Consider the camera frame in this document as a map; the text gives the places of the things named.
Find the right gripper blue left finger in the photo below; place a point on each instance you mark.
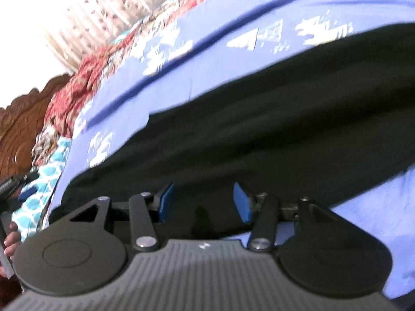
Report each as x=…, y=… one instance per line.
x=163, y=201

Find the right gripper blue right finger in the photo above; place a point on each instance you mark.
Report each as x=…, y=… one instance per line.
x=246, y=203

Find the black pants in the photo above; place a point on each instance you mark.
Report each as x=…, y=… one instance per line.
x=329, y=123

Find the person's left hand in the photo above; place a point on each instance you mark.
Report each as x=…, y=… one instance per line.
x=12, y=241

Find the teal white patterned quilt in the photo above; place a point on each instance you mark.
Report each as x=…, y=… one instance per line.
x=35, y=196

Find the crumpled floral cloth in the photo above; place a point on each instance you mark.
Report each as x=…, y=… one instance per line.
x=45, y=144

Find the carved wooden headboard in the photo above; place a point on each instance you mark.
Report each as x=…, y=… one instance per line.
x=21, y=122

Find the red floral blanket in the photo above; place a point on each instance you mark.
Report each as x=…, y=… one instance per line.
x=94, y=69

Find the beige patterned curtain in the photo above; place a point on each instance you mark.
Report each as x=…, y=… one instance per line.
x=77, y=28

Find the blue patterned bedsheet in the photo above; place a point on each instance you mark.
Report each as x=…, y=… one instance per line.
x=222, y=41

